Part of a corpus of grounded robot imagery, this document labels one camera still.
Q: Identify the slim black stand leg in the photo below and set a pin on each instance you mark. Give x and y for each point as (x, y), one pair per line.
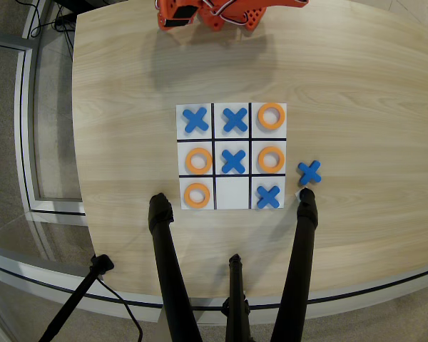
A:
(75, 301)

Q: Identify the small white paper tag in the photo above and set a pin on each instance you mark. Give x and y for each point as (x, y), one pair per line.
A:
(297, 195)

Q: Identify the thick black tripod leg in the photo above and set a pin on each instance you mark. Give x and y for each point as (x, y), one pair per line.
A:
(167, 256)
(299, 256)

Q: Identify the blue foam cross piece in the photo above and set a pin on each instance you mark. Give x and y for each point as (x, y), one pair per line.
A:
(268, 197)
(195, 120)
(233, 162)
(309, 173)
(235, 120)

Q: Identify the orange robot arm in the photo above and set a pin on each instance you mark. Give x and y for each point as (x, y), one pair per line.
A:
(253, 18)

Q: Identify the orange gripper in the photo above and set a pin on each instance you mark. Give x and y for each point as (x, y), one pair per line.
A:
(173, 21)

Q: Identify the white tic-tac-toe grid sheet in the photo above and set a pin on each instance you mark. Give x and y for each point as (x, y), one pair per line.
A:
(232, 194)

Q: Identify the grey metal glass frame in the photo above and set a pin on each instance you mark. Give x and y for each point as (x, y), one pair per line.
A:
(25, 142)

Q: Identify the thin black tripod leg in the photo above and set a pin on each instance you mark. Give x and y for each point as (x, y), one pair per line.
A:
(236, 285)

